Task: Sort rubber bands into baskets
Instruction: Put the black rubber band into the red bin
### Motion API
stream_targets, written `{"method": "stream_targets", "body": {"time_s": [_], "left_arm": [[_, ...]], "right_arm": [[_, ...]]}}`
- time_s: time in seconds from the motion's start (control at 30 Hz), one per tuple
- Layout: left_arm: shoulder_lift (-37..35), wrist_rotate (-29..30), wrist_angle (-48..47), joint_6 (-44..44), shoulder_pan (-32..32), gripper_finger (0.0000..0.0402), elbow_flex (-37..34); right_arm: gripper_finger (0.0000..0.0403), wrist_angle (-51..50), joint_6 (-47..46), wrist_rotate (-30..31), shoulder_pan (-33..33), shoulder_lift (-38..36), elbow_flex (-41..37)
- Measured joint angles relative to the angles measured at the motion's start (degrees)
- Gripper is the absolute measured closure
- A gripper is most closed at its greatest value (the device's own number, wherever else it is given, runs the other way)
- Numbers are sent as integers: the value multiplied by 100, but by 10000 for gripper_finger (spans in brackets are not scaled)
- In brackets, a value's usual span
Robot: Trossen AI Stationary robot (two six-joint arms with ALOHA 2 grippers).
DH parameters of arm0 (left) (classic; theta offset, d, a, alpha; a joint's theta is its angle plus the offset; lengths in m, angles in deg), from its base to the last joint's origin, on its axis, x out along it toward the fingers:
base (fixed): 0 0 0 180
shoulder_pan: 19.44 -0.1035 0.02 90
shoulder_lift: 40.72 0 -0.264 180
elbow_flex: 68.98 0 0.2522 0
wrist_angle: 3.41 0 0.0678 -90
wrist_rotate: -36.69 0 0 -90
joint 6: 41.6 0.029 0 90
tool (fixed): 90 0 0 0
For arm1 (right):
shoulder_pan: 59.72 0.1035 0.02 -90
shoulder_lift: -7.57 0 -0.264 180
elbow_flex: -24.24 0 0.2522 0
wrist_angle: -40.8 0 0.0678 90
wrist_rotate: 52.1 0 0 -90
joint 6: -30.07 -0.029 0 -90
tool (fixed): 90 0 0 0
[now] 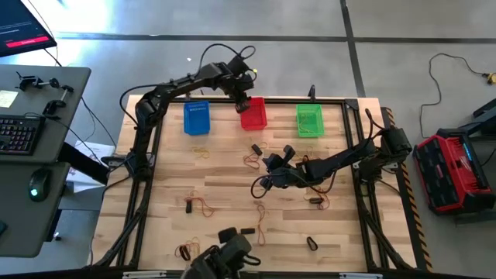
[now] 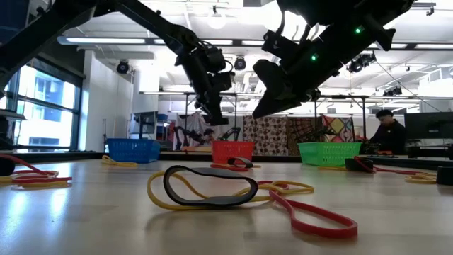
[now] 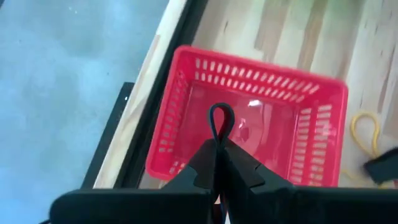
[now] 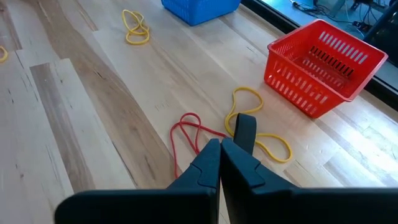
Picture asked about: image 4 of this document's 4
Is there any blue plastic basket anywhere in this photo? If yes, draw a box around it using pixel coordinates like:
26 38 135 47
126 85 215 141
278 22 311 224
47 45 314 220
160 0 242 27

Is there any floor cable bundle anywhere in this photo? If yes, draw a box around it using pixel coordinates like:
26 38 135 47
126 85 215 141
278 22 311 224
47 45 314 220
290 0 374 32

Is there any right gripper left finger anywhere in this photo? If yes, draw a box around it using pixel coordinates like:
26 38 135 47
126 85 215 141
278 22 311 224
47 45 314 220
54 138 222 224

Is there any red rubber band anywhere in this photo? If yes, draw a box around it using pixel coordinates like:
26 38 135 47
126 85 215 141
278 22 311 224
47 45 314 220
169 112 229 179

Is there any black rubber band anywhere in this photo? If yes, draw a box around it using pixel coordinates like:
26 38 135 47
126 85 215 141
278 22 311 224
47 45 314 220
233 113 258 156

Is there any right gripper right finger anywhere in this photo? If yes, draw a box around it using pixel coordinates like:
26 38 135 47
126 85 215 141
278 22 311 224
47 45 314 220
220 138 398 224

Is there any red plastic basket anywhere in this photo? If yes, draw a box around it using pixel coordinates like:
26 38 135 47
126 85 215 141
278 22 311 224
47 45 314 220
263 18 389 119

